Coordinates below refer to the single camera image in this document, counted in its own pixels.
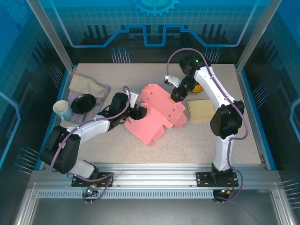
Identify pink paper box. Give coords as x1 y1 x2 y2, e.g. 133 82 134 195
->
124 83 188 146

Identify slotted grey cable duct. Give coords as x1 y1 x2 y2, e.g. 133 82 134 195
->
37 190 215 199

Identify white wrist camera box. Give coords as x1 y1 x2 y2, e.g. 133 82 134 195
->
164 74 181 88
129 91 140 108

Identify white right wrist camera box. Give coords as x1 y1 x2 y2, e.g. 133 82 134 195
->
164 74 181 88

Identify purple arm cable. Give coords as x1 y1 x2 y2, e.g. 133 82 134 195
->
166 47 248 205
50 86 131 205

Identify white blue mug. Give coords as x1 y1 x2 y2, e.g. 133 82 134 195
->
52 100 74 122

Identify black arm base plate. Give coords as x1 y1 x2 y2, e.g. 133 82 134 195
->
71 172 115 188
195 172 239 188

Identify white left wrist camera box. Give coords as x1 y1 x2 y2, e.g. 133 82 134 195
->
129 91 140 108

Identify black round plate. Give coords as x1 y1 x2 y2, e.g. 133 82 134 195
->
71 93 97 115

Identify yellow paper box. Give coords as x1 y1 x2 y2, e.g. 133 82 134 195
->
187 98 216 121

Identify blue table side rail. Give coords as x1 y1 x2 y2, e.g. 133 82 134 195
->
34 67 72 171
239 67 278 171

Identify aluminium front rail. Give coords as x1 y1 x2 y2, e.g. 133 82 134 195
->
30 163 282 188

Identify silver metal utensil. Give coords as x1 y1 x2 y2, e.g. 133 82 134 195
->
74 112 89 123

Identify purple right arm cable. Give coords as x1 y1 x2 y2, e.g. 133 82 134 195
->
166 47 248 205

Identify aluminium corner post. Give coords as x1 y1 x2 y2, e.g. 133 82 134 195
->
27 0 78 72
235 0 276 72

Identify beige folded cloth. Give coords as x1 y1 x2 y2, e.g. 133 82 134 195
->
69 74 110 98

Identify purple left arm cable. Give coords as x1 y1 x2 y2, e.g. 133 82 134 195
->
50 86 131 205

